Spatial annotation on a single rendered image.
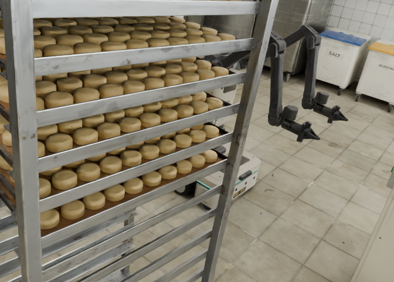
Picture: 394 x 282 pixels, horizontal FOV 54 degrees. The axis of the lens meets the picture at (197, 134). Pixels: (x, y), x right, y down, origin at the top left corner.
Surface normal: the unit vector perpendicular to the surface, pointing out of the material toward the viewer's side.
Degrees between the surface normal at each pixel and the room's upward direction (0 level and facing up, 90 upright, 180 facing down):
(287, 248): 0
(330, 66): 91
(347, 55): 91
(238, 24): 90
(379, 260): 90
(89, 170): 0
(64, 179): 0
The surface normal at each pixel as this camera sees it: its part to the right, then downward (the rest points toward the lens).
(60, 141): 0.15, -0.88
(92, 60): 0.71, 0.41
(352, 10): -0.59, 0.28
